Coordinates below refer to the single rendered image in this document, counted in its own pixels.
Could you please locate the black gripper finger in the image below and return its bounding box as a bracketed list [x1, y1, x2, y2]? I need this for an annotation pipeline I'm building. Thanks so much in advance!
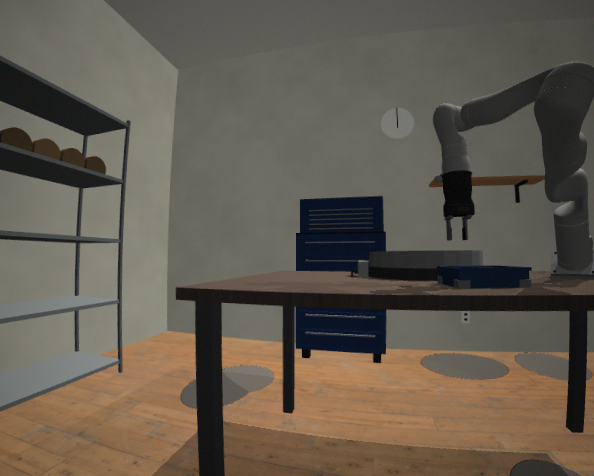
[445, 215, 453, 241]
[462, 215, 472, 240]

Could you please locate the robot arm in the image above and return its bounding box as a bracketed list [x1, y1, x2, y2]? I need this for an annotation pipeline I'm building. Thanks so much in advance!
[433, 62, 594, 271]

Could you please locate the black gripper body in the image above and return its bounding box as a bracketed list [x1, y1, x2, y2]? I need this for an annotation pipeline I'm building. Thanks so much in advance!
[435, 153, 475, 217]

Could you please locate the blue crate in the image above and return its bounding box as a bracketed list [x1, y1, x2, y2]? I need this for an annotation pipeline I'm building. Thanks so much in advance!
[437, 266, 532, 289]

